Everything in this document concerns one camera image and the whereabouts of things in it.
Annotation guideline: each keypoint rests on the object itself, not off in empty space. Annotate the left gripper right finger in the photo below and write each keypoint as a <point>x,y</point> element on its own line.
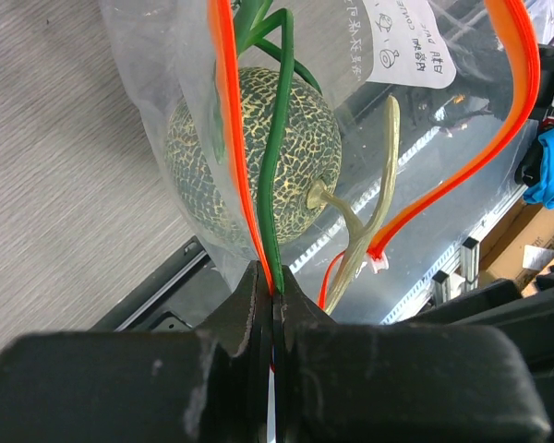
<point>408,382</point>

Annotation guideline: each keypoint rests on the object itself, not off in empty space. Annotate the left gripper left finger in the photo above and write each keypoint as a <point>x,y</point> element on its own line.
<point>207,384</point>

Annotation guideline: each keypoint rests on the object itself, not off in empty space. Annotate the green melon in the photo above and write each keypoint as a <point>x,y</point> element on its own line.
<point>308,170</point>

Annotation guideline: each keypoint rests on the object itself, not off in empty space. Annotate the clear zip top bag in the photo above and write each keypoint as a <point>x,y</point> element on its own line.
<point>345,146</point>

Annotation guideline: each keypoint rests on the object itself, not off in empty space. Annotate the green onion toy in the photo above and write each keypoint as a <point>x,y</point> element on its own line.
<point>231,35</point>

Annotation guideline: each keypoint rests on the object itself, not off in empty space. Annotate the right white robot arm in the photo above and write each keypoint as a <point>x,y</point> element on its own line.
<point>527,321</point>

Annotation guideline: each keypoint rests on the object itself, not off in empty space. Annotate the cardboard box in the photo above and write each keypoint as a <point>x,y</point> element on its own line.
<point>519,248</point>

